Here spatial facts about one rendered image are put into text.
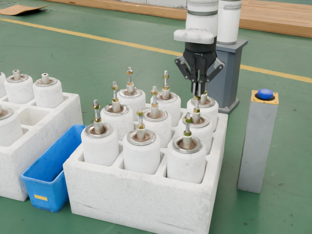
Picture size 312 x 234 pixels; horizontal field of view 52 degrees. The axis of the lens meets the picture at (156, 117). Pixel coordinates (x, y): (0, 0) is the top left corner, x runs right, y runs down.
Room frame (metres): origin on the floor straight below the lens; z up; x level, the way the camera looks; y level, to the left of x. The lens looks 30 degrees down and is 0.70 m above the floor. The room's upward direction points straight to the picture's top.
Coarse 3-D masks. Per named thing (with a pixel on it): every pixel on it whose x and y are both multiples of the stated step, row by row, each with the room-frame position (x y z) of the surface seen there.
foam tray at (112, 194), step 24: (120, 144) 0.75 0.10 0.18; (216, 144) 0.75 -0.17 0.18; (72, 168) 0.66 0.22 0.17; (96, 168) 0.65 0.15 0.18; (120, 168) 0.67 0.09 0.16; (216, 168) 0.64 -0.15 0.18; (72, 192) 0.66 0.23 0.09; (96, 192) 0.64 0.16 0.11; (120, 192) 0.62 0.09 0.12; (144, 192) 0.60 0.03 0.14; (168, 192) 0.58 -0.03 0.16; (192, 192) 0.56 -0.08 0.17; (96, 216) 0.64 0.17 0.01; (120, 216) 0.62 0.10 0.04; (144, 216) 0.60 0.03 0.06; (168, 216) 0.58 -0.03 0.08; (192, 216) 0.56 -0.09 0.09
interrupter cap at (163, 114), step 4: (144, 112) 0.81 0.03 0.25; (148, 112) 0.81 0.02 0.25; (160, 112) 0.81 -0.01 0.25; (164, 112) 0.81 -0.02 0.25; (144, 116) 0.79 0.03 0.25; (148, 116) 0.79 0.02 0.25; (160, 116) 0.79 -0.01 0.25; (164, 116) 0.78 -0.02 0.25; (148, 120) 0.76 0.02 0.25; (152, 120) 0.76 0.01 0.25; (156, 120) 0.76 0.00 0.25; (160, 120) 0.76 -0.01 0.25
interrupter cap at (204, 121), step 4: (184, 116) 0.78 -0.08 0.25; (200, 116) 0.78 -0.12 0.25; (204, 116) 0.78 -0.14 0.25; (200, 120) 0.76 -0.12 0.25; (204, 120) 0.76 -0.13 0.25; (208, 120) 0.76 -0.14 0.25; (192, 124) 0.74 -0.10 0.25; (196, 124) 0.74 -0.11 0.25; (200, 124) 0.74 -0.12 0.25; (204, 124) 0.74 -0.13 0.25
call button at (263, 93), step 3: (258, 90) 0.79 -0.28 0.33; (261, 90) 0.79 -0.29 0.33; (264, 90) 0.79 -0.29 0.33; (267, 90) 0.79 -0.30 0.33; (270, 90) 0.79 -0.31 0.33; (258, 93) 0.78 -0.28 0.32; (261, 93) 0.77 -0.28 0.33; (264, 93) 0.77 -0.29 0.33; (267, 93) 0.77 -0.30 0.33; (270, 93) 0.77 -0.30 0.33; (261, 96) 0.77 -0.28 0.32; (264, 96) 0.76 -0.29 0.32; (267, 96) 0.76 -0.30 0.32; (270, 96) 0.76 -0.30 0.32
